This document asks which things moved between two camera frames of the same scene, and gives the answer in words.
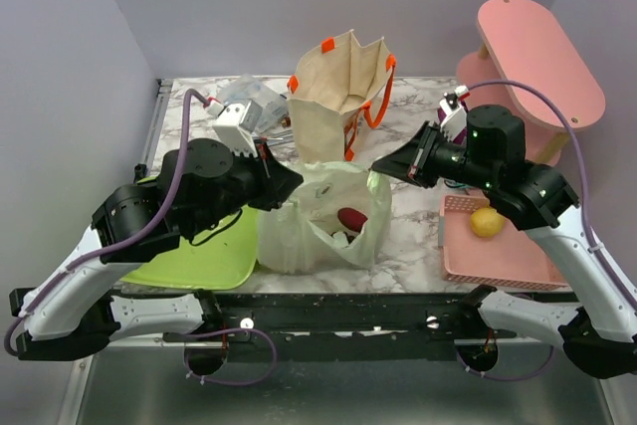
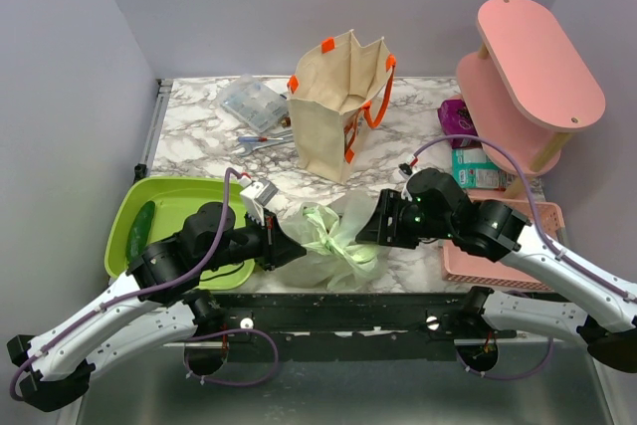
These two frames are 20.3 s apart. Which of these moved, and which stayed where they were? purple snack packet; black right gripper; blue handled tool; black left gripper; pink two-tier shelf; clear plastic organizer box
Moved: black left gripper; black right gripper
Stayed: blue handled tool; clear plastic organizer box; pink two-tier shelf; purple snack packet
